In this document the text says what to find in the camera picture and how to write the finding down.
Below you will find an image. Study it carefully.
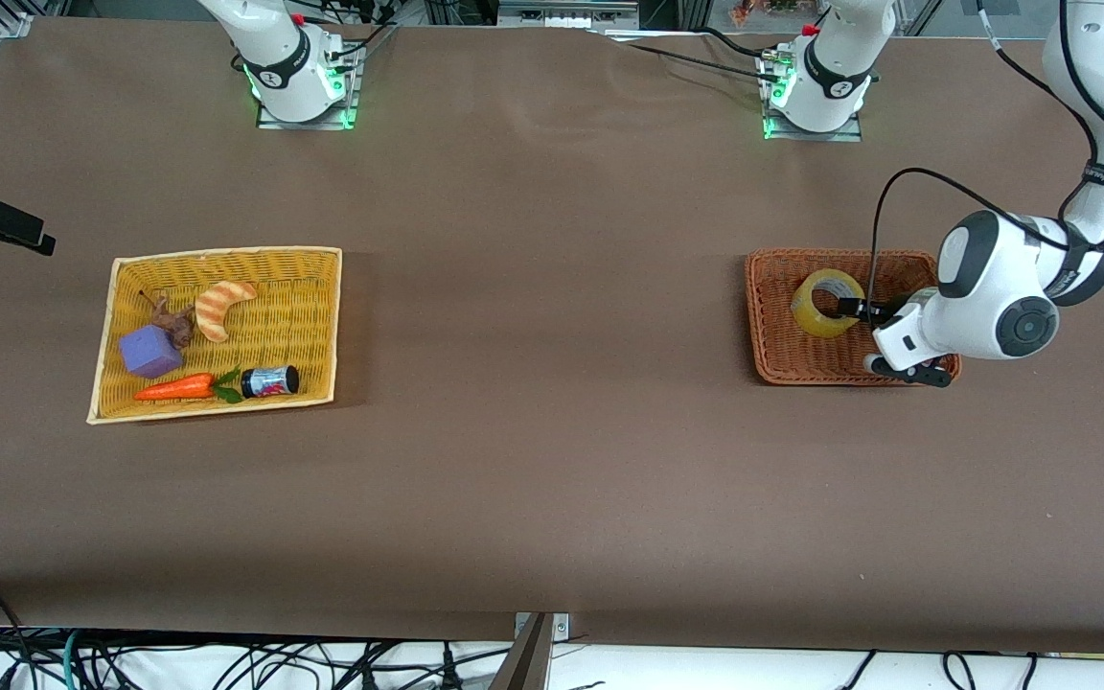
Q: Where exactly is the clear yellowish tape roll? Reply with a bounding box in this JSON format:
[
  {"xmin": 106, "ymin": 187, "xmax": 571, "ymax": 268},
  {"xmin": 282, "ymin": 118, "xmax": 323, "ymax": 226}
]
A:
[{"xmin": 791, "ymin": 268, "xmax": 867, "ymax": 339}]

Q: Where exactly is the brown wicker basket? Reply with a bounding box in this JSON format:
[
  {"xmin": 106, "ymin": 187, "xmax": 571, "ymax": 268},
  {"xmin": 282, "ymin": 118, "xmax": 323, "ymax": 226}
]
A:
[{"xmin": 744, "ymin": 248, "xmax": 963, "ymax": 389}]

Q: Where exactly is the purple cube block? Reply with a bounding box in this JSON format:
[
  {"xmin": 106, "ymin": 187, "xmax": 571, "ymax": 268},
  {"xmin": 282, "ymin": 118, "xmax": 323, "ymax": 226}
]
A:
[{"xmin": 119, "ymin": 325, "xmax": 185, "ymax": 379}]

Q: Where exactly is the brown toy lion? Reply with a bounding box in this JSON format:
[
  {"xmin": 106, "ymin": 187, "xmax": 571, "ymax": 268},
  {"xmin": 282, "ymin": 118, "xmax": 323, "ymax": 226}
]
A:
[{"xmin": 138, "ymin": 289, "xmax": 198, "ymax": 350}]

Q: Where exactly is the striped toy croissant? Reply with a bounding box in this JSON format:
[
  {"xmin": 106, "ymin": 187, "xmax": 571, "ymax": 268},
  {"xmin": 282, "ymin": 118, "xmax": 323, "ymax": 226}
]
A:
[{"xmin": 194, "ymin": 280, "xmax": 259, "ymax": 344}]

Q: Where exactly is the orange toy carrot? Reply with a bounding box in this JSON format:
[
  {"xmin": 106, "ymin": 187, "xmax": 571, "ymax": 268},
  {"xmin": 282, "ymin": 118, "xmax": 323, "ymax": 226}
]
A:
[{"xmin": 133, "ymin": 367, "xmax": 246, "ymax": 405}]

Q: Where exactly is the small dark can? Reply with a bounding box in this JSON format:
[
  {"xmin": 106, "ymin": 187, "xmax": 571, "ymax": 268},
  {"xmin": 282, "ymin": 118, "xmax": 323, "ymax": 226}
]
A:
[{"xmin": 241, "ymin": 365, "xmax": 302, "ymax": 400}]

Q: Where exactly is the yellow wicker basket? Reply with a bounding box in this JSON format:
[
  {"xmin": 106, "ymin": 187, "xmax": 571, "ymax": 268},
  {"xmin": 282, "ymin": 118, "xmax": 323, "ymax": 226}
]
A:
[{"xmin": 86, "ymin": 246, "xmax": 345, "ymax": 425}]

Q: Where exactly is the grey equipment box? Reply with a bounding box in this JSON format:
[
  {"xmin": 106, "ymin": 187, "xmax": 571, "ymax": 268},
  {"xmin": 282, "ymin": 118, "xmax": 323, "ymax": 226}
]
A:
[{"xmin": 497, "ymin": 0, "xmax": 641, "ymax": 30}]

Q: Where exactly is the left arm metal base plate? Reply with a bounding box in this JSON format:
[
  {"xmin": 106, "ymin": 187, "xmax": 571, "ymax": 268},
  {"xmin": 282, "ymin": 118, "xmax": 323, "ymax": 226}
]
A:
[{"xmin": 761, "ymin": 53, "xmax": 864, "ymax": 143}]

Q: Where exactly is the black cable across table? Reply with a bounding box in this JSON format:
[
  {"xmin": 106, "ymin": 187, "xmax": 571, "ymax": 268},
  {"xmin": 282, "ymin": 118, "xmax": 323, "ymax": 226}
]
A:
[{"xmin": 609, "ymin": 29, "xmax": 775, "ymax": 80}]

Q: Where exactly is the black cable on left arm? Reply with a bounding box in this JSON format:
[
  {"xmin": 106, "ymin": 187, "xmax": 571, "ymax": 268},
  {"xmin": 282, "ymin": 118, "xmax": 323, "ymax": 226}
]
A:
[{"xmin": 866, "ymin": 0, "xmax": 1104, "ymax": 332}]

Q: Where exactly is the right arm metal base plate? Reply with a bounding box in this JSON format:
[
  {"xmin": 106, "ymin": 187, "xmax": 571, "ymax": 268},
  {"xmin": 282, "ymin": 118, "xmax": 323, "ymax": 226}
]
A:
[{"xmin": 255, "ymin": 43, "xmax": 363, "ymax": 131}]

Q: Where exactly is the small silver table bracket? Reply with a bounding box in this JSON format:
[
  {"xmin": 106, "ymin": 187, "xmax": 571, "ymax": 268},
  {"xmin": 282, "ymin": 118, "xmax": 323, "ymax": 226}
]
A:
[{"xmin": 514, "ymin": 611, "xmax": 572, "ymax": 643}]

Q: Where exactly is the dark metal post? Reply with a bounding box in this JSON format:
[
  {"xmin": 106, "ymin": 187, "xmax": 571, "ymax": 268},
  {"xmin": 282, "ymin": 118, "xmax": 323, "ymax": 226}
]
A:
[{"xmin": 488, "ymin": 613, "xmax": 555, "ymax": 690}]

